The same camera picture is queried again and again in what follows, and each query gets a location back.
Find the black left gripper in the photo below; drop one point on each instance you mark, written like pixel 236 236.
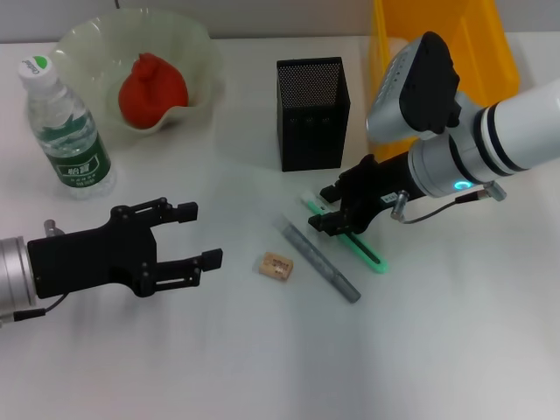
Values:
pixel 87 258

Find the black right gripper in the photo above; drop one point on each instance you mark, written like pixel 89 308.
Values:
pixel 376 184

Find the grey pen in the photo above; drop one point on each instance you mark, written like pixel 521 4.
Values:
pixel 315 258

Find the mint green utility knife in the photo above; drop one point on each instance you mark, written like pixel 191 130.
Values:
pixel 372 258

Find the tan eraser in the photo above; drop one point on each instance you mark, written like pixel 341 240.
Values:
pixel 273 265

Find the clear green-label water bottle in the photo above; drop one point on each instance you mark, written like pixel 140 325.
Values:
pixel 74 149

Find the white paper ball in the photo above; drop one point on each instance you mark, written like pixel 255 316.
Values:
pixel 396 46

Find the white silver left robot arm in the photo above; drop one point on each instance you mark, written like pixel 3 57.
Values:
pixel 15 271

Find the black mesh pen holder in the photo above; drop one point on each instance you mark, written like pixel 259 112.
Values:
pixel 312 131

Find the pale green glass fruit plate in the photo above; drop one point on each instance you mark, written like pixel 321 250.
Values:
pixel 100 57

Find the yellow plastic bin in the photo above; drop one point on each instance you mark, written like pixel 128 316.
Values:
pixel 481 52

